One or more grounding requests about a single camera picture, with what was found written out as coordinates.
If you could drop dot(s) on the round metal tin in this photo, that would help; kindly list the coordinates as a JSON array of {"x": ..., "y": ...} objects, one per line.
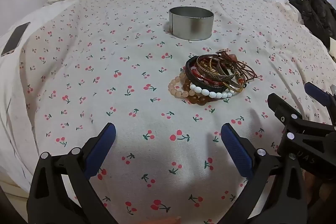
[{"x": 191, "y": 27}]

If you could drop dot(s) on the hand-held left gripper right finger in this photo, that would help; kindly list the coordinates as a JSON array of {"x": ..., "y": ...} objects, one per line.
[{"x": 236, "y": 150}]

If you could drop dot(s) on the grey smartphone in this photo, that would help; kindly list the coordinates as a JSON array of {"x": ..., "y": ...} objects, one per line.
[{"x": 15, "y": 39}]

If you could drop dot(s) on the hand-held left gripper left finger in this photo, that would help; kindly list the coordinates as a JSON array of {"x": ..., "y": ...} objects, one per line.
[{"x": 101, "y": 150}]

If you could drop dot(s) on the cherry print blanket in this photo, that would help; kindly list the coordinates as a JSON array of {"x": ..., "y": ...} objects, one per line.
[{"x": 105, "y": 82}]

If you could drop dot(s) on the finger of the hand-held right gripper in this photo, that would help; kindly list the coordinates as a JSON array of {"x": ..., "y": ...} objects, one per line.
[
  {"x": 317, "y": 92},
  {"x": 284, "y": 108}
]

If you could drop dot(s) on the black clothing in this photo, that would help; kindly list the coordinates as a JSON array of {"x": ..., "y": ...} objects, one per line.
[{"x": 315, "y": 11}]

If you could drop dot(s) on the bronze metal bangle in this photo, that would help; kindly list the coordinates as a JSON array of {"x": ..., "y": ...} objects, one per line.
[{"x": 210, "y": 77}]

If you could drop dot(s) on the thin gold bangle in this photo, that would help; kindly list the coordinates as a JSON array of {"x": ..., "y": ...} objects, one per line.
[{"x": 236, "y": 88}]

